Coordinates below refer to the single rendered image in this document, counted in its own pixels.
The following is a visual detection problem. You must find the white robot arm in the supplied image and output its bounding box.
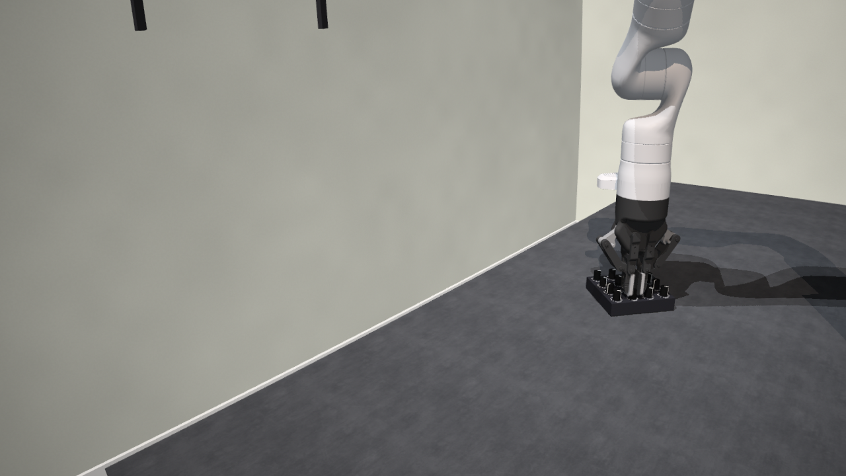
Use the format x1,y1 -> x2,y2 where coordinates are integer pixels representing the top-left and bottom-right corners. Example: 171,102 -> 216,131
597,0 -> 694,201

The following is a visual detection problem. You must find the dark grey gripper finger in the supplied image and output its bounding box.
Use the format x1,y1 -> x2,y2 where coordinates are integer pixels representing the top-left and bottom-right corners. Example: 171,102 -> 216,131
596,228 -> 641,296
634,229 -> 681,296

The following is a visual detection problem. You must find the black knob box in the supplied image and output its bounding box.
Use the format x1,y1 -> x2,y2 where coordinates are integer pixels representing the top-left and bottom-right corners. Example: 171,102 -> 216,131
586,268 -> 675,316

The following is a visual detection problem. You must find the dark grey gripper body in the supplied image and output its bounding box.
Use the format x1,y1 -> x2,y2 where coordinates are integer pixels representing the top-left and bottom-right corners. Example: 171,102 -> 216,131
611,194 -> 669,252

